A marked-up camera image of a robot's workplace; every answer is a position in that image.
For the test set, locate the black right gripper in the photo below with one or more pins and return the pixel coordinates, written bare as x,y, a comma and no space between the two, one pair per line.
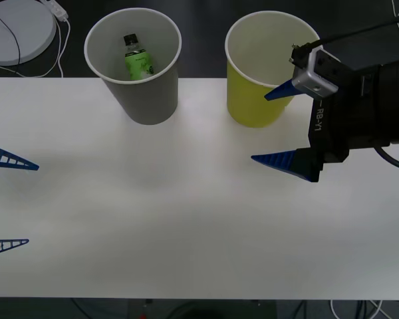
349,123

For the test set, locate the round white disc base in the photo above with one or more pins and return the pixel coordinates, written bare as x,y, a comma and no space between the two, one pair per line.
6,36

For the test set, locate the white power strip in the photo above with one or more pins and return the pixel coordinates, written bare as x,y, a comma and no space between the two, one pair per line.
56,9

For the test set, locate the green plastic bottle black cap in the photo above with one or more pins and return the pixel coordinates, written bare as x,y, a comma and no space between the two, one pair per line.
138,63

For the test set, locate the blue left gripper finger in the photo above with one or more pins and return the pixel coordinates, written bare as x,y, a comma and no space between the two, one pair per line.
30,166
23,241

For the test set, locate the yellow-green plastic waste bin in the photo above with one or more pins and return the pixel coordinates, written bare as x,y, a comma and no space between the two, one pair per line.
252,106

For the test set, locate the grey plastic waste bin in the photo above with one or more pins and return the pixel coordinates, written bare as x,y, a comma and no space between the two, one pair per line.
146,99

